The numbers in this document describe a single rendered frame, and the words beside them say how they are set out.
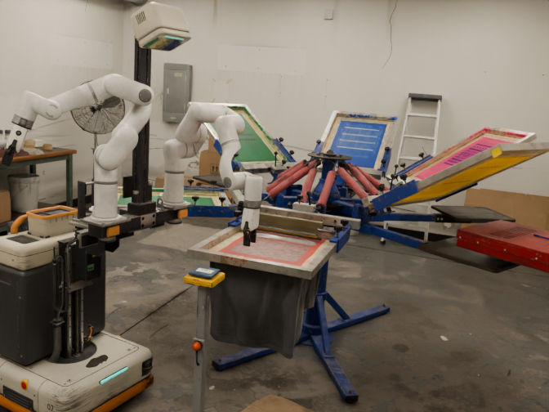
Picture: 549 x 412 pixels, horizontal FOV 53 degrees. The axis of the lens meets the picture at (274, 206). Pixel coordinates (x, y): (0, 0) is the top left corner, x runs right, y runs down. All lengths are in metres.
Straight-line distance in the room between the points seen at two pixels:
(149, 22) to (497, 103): 5.12
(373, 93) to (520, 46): 1.69
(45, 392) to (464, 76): 5.52
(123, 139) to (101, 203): 0.29
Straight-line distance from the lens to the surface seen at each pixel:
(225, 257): 2.46
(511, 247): 2.80
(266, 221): 2.98
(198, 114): 2.49
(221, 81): 7.54
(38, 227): 2.99
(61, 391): 2.89
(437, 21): 6.95
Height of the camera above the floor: 1.74
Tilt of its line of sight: 12 degrees down
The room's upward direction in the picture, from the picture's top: 4 degrees clockwise
